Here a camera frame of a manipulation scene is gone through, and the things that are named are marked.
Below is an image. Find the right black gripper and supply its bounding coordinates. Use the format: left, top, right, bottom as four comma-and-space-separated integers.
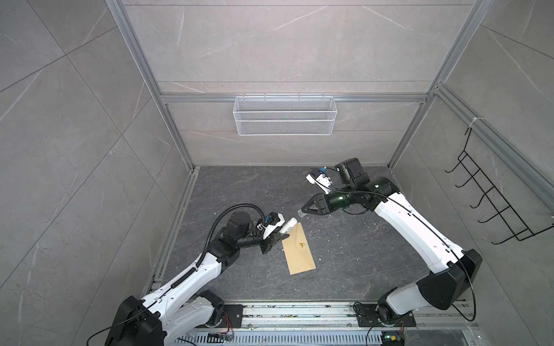
301, 185, 356, 216

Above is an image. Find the white glue stick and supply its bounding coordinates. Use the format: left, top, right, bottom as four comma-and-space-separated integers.
280, 218, 298, 234

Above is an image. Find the tan paper envelope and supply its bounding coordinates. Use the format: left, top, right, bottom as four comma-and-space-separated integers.
282, 223, 316, 275

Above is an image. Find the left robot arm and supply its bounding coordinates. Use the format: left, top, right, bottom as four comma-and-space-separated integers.
105, 206, 297, 345

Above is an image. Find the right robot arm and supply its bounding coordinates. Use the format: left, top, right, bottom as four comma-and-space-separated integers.
300, 158, 483, 325

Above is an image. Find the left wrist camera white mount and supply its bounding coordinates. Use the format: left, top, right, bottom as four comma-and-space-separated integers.
257, 212, 285, 239

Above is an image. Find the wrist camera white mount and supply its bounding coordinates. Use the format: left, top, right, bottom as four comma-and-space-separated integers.
257, 212, 285, 239
306, 167, 333, 195

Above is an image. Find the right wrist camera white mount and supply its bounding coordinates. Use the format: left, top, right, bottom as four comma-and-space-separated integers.
306, 167, 333, 195

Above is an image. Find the right black camera cable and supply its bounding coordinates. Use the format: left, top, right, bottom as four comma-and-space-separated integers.
311, 166, 390, 216

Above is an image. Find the black camera cable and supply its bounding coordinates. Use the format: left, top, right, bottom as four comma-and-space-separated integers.
311, 166, 390, 216
194, 202, 265, 269

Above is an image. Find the left black camera cable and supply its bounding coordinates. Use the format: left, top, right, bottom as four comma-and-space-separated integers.
194, 202, 265, 269

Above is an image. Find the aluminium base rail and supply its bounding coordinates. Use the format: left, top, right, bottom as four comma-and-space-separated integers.
190, 301, 479, 334

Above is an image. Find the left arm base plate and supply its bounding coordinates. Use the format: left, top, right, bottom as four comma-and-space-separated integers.
217, 304, 245, 329

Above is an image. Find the white wire mesh basket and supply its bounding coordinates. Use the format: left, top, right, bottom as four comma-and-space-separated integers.
233, 96, 338, 136

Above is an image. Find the slotted cable duct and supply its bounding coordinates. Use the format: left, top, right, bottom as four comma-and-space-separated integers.
170, 330, 384, 345

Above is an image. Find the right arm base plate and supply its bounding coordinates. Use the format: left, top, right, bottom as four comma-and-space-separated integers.
352, 302, 416, 327

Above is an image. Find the black wire hook rack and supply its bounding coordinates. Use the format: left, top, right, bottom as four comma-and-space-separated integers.
444, 128, 553, 246

